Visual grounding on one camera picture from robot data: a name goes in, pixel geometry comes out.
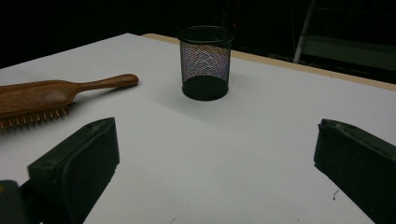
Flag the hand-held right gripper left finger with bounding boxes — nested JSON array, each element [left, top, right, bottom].
[[27, 117, 120, 224]]

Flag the white-legged desk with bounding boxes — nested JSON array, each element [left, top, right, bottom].
[[292, 0, 396, 73]]

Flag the white table mat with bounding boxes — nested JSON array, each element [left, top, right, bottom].
[[0, 33, 396, 224]]

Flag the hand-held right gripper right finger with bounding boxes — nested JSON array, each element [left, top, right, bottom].
[[313, 118, 396, 224]]

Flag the black mesh pen holder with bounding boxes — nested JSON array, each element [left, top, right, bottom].
[[177, 25, 235, 102]]

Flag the wooden hairbrush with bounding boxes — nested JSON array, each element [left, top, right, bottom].
[[0, 73, 140, 129]]

